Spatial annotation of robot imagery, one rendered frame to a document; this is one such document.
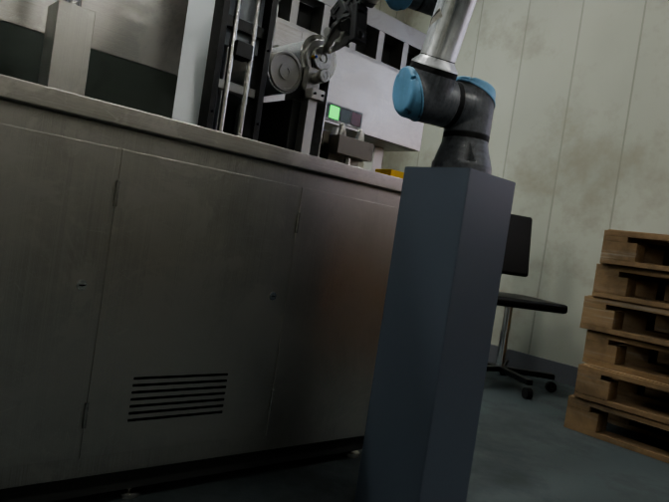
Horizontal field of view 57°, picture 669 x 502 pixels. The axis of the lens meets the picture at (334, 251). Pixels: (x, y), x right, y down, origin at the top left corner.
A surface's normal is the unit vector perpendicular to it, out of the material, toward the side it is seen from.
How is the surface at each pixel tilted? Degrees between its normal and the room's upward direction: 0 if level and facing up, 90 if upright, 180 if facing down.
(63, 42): 90
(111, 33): 90
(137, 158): 90
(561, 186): 90
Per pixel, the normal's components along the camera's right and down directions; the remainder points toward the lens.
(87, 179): 0.65, 0.11
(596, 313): -0.74, -0.10
